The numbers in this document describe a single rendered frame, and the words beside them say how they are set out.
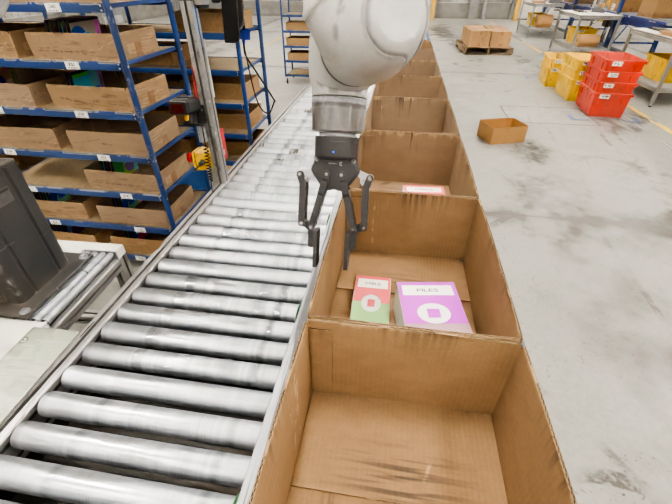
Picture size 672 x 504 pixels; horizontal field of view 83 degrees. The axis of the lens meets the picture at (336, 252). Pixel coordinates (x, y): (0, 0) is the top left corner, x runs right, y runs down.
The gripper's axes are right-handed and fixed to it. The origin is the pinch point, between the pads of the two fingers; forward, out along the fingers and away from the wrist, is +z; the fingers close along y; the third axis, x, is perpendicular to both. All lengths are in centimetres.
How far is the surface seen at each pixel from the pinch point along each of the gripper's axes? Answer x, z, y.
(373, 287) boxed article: -8.4, 9.8, -8.1
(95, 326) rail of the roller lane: -8, 27, 58
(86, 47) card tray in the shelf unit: -89, -50, 117
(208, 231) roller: -49, 12, 48
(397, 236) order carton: -21.0, 1.4, -12.4
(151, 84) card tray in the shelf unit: -109, -39, 103
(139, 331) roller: -7, 26, 46
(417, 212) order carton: -18.7, -5.0, -16.2
